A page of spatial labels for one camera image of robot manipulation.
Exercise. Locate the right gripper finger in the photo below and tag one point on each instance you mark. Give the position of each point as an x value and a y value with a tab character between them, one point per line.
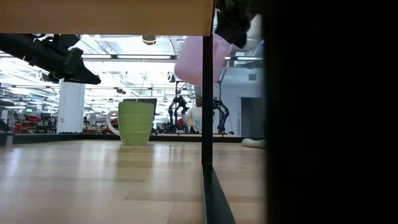
233	31

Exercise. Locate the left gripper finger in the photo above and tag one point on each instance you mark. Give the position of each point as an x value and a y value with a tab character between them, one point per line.
84	77

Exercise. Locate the pink mug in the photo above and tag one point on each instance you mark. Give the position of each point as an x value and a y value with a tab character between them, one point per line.
189	65

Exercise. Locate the black background robot arm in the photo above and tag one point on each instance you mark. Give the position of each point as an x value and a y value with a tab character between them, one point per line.
222	113
178	101

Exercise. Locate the wooden shelf board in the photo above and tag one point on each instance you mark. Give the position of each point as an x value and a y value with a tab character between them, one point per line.
105	17

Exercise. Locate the white pillar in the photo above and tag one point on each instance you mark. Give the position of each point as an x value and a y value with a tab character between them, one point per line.
71	109

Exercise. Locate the ceiling light strip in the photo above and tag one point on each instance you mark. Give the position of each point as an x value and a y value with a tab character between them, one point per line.
143	57

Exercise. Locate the red background equipment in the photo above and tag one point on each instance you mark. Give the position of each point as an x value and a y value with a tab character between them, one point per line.
26	126

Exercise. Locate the black round ceiling fixture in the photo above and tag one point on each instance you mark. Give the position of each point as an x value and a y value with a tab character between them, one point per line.
171	77

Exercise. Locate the grey door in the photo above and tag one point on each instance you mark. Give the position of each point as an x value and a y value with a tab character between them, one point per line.
252	118

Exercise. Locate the person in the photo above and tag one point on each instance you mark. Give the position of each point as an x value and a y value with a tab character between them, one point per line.
194	119

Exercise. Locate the grey cloth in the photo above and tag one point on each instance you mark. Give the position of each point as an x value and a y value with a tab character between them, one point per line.
253	143

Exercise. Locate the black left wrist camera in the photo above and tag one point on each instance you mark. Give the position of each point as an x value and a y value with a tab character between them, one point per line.
65	40

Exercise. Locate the wall vent grille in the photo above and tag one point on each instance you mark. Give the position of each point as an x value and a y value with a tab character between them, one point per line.
252	77

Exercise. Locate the black table frame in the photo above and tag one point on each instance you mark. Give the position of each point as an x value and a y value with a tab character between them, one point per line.
93	137

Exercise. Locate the black blurred foreground post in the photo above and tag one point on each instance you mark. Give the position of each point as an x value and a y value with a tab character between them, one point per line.
329	112

